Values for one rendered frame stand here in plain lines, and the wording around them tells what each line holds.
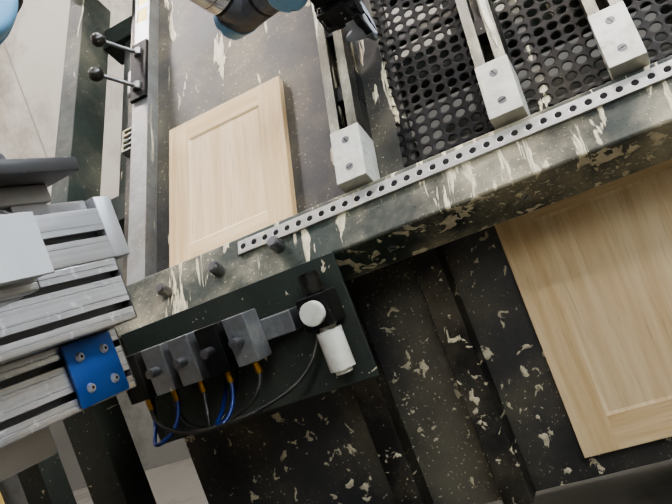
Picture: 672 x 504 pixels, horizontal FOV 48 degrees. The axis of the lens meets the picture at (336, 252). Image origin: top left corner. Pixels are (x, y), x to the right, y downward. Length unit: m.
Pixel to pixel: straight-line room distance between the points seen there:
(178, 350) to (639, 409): 0.89
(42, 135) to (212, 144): 3.65
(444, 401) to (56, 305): 0.93
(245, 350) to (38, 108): 4.15
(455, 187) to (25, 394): 0.76
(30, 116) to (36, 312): 4.48
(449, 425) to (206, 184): 0.74
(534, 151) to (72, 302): 0.77
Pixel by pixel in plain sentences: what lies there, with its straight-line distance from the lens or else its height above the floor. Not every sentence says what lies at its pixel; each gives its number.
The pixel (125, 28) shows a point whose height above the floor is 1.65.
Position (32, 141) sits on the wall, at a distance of 5.43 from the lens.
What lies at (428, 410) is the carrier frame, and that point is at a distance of 1.69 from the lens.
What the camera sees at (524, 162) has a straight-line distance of 1.32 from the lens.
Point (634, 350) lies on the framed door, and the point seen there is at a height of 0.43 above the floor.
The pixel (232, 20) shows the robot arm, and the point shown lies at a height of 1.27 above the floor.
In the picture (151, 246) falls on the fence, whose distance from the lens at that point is 1.74.
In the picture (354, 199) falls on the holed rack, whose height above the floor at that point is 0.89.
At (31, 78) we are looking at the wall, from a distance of 5.43.
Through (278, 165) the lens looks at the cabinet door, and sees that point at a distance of 1.61.
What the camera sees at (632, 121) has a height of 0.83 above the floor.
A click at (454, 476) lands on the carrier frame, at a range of 1.72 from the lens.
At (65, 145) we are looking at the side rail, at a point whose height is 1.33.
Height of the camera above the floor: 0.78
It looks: 1 degrees up
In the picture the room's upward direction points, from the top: 21 degrees counter-clockwise
